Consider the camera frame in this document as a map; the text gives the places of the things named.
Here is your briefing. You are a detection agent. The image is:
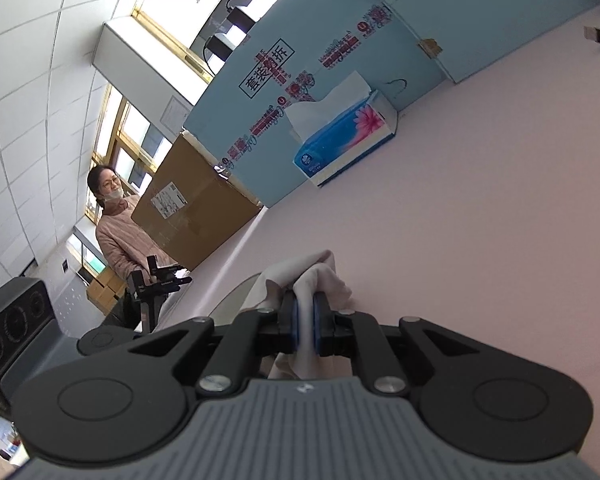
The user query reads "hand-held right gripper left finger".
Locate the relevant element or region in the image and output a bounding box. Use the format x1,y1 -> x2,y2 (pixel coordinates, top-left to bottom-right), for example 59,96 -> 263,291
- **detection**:
129,290 -> 300,396

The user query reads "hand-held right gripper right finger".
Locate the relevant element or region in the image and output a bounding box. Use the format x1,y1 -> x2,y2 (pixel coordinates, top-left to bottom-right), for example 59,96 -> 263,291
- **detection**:
311,291 -> 482,396

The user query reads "white tissue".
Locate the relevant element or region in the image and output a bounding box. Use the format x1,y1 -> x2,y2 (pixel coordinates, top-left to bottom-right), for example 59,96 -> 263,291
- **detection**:
252,248 -> 354,380

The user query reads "white bowl with black rim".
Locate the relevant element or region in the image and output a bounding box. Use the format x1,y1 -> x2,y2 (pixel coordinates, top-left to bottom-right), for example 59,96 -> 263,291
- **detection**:
212,270 -> 281,326

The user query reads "black gripper stand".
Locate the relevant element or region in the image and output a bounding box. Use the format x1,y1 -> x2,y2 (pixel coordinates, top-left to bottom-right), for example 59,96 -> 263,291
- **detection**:
122,254 -> 194,334

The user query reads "large brown cardboard box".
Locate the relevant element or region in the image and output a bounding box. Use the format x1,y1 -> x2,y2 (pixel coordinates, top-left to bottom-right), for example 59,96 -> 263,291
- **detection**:
130,129 -> 266,272

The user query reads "blue cardboard panel with red tape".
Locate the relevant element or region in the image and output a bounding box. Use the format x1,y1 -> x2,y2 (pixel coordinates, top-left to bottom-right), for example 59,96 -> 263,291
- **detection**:
182,0 -> 454,210

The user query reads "blue floral tissue box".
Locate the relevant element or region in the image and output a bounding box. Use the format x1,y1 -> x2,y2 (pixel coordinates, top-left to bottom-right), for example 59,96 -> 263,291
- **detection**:
284,70 -> 399,189

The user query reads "black power adapter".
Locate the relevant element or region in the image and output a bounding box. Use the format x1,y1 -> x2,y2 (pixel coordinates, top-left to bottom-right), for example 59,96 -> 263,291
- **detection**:
227,4 -> 256,31
204,34 -> 236,62

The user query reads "wall notice paper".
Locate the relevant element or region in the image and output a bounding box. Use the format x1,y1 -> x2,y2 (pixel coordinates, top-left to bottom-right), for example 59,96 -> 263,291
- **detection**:
160,95 -> 194,129

